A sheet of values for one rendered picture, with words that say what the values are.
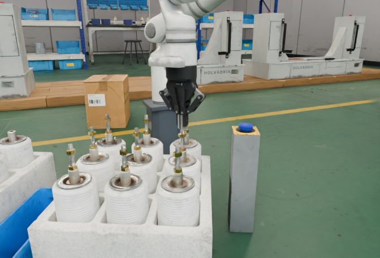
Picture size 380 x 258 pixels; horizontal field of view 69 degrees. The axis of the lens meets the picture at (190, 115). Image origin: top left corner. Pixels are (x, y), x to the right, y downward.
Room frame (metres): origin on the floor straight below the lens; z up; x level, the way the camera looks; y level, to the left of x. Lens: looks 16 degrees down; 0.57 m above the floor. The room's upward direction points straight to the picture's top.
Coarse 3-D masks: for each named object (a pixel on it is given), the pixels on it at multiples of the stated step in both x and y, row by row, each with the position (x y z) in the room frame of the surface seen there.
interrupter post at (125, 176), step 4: (120, 172) 0.55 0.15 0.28; (124, 172) 0.55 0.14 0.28; (128, 172) 0.55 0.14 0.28; (120, 176) 0.55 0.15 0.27; (124, 176) 0.54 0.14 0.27; (128, 176) 0.55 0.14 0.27; (120, 180) 0.55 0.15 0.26; (124, 180) 0.54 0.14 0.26; (128, 180) 0.55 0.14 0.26; (124, 184) 0.54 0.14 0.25
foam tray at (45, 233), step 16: (208, 160) 0.82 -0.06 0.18; (160, 176) 0.71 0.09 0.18; (208, 176) 0.71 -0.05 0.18; (208, 192) 0.63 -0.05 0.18; (48, 208) 0.56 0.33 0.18; (208, 208) 0.56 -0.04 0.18; (32, 224) 0.50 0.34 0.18; (48, 224) 0.50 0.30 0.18; (64, 224) 0.50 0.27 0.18; (80, 224) 0.50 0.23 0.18; (96, 224) 0.50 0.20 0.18; (112, 224) 0.50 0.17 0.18; (144, 224) 0.50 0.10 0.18; (208, 224) 0.50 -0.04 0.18; (32, 240) 0.49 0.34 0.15; (48, 240) 0.49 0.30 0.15; (64, 240) 0.49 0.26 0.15; (80, 240) 0.48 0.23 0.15; (96, 240) 0.48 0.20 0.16; (112, 240) 0.48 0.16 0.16; (128, 240) 0.48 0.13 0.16; (144, 240) 0.48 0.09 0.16; (160, 240) 0.47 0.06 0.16; (176, 240) 0.47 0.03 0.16; (192, 240) 0.47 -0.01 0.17; (208, 240) 0.47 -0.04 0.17; (48, 256) 0.49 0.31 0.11; (64, 256) 0.49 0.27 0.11; (80, 256) 0.48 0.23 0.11; (96, 256) 0.48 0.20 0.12; (112, 256) 0.48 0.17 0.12; (128, 256) 0.48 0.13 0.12; (144, 256) 0.48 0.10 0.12; (160, 256) 0.47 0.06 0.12; (176, 256) 0.47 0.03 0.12; (192, 256) 0.47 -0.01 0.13; (208, 256) 0.47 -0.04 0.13
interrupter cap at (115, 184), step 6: (132, 174) 0.59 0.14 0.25; (138, 174) 0.58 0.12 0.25; (114, 180) 0.56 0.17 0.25; (132, 180) 0.56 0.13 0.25; (138, 180) 0.56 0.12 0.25; (114, 186) 0.53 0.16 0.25; (120, 186) 0.53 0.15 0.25; (126, 186) 0.53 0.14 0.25; (132, 186) 0.53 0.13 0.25; (138, 186) 0.53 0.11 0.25
